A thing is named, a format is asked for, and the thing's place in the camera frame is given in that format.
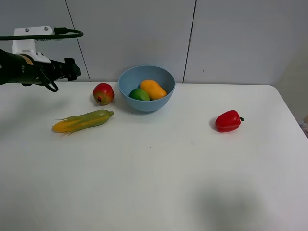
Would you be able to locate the blue plastic bowl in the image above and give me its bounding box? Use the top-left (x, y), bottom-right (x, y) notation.
top-left (118, 65), bottom-right (176, 112)

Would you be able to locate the red bell pepper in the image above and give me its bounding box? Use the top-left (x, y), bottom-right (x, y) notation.
top-left (215, 110), bottom-right (244, 132)

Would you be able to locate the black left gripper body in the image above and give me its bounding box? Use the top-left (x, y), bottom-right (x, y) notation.
top-left (0, 50), bottom-right (67, 86)

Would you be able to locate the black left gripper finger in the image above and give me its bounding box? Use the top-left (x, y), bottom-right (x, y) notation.
top-left (64, 58), bottom-right (81, 81)

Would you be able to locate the red pomegranate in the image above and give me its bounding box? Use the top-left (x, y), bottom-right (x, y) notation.
top-left (92, 83), bottom-right (115, 106)

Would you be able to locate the yellow mango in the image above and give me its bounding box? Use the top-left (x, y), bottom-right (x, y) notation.
top-left (139, 79), bottom-right (167, 100)

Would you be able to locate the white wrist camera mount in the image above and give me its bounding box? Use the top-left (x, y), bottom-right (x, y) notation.
top-left (12, 26), bottom-right (53, 64)

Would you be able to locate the green lime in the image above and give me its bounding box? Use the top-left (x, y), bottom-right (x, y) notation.
top-left (129, 88), bottom-right (150, 101)

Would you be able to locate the dark green cable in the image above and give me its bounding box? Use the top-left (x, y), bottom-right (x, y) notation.
top-left (0, 27), bottom-right (84, 41)

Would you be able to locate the corn cob with husk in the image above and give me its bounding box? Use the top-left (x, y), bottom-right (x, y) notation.
top-left (52, 109), bottom-right (114, 135)

